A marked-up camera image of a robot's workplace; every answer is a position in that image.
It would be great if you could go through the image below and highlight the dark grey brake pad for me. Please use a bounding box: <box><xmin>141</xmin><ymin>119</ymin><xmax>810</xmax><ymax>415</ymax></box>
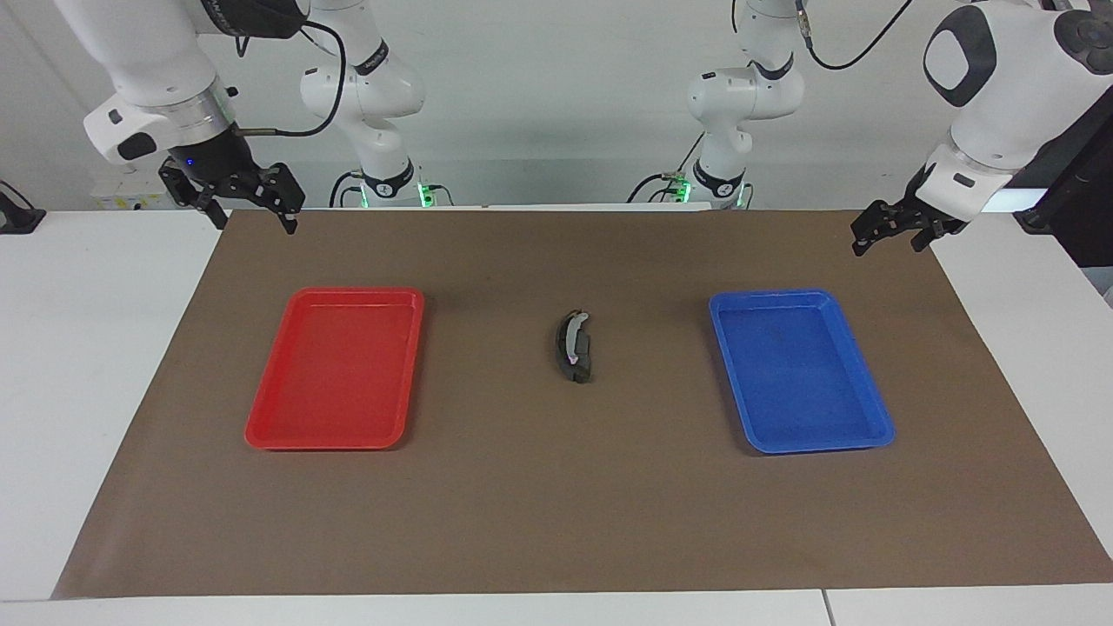
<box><xmin>558</xmin><ymin>333</ymin><xmax>597</xmax><ymax>386</ymax></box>

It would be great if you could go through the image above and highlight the black monitor stand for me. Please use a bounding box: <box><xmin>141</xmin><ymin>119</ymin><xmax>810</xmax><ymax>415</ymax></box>
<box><xmin>1012</xmin><ymin>77</ymin><xmax>1113</xmax><ymax>269</ymax></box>

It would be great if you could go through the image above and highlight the blue plastic tray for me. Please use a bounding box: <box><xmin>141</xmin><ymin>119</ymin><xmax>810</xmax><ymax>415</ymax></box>
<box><xmin>708</xmin><ymin>289</ymin><xmax>896</xmax><ymax>456</ymax></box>

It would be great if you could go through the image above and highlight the red plastic tray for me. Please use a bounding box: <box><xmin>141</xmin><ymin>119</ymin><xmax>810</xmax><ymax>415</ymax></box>
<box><xmin>243</xmin><ymin>287</ymin><xmax>426</xmax><ymax>452</ymax></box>

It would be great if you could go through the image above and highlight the brown table mat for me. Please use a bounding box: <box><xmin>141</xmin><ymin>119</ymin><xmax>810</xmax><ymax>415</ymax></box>
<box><xmin>50</xmin><ymin>207</ymin><xmax>1113</xmax><ymax>601</ymax></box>

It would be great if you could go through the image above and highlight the black right base cable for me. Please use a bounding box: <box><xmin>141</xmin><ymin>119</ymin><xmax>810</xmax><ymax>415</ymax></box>
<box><xmin>329</xmin><ymin>170</ymin><xmax>455</xmax><ymax>209</ymax></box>

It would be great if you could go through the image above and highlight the black base cable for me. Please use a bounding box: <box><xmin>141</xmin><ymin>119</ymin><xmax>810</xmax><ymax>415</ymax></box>
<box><xmin>329</xmin><ymin>170</ymin><xmax>455</xmax><ymax>209</ymax></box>
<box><xmin>637</xmin><ymin>130</ymin><xmax>707</xmax><ymax>206</ymax></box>

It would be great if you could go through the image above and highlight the white wall socket box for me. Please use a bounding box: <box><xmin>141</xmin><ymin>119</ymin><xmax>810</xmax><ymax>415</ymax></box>
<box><xmin>90</xmin><ymin>169</ymin><xmax>189</xmax><ymax>211</ymax></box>

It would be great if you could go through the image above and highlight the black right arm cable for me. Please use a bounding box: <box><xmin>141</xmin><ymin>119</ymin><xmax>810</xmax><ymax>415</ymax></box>
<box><xmin>233</xmin><ymin>19</ymin><xmax>349</xmax><ymax>138</ymax></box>

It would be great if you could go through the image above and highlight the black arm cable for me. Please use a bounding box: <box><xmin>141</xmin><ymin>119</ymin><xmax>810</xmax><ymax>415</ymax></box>
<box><xmin>794</xmin><ymin>0</ymin><xmax>910</xmax><ymax>70</ymax></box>
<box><xmin>233</xmin><ymin>19</ymin><xmax>349</xmax><ymax>138</ymax></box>

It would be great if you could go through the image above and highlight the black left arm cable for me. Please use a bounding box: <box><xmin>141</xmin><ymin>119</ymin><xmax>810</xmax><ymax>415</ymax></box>
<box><xmin>794</xmin><ymin>0</ymin><xmax>910</xmax><ymax>70</ymax></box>

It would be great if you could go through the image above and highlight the black clamp mount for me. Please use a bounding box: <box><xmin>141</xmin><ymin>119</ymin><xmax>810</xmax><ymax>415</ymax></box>
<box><xmin>0</xmin><ymin>179</ymin><xmax>47</xmax><ymax>236</ymax></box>

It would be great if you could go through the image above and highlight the black left base cable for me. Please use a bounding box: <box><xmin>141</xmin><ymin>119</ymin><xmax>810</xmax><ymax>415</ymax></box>
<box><xmin>637</xmin><ymin>130</ymin><xmax>707</xmax><ymax>206</ymax></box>

